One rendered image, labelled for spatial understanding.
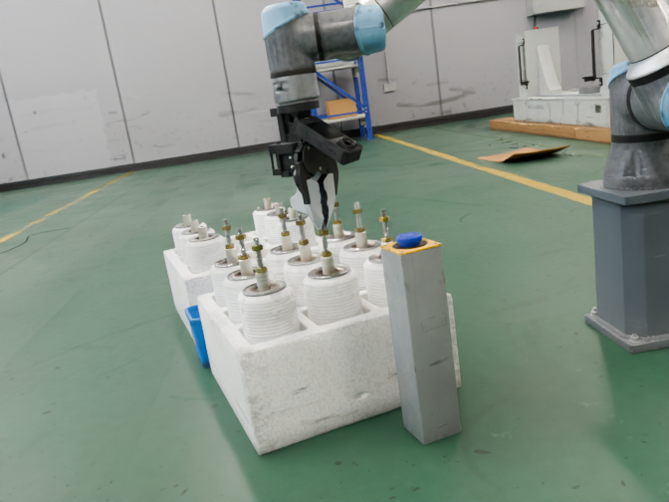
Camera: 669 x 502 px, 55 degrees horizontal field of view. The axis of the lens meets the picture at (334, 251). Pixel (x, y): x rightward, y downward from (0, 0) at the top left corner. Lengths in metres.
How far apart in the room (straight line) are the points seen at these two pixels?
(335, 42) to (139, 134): 6.66
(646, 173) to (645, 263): 0.16
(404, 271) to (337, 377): 0.25
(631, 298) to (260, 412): 0.72
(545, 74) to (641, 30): 4.54
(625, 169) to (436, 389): 0.56
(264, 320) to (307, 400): 0.15
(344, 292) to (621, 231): 0.53
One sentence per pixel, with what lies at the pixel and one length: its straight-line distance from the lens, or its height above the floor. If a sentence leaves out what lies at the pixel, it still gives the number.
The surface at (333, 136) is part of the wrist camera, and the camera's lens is 1.03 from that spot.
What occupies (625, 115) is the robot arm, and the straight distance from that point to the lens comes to 1.29.
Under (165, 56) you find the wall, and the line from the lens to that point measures 7.60.
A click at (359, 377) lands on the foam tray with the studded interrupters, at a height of 0.08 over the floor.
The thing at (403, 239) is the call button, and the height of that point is 0.33.
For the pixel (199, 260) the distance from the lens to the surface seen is 1.58.
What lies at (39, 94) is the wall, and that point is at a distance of 7.91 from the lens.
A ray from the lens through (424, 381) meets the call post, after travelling 1.01.
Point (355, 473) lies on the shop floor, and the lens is 1.01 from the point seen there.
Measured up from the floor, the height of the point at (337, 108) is 0.37.
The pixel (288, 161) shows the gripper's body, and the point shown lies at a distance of 1.08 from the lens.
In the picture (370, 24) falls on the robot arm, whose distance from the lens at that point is 1.05.
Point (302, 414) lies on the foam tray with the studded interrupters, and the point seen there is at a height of 0.05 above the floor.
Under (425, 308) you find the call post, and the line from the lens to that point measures 0.97.
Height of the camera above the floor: 0.55
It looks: 14 degrees down
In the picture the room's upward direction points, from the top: 9 degrees counter-clockwise
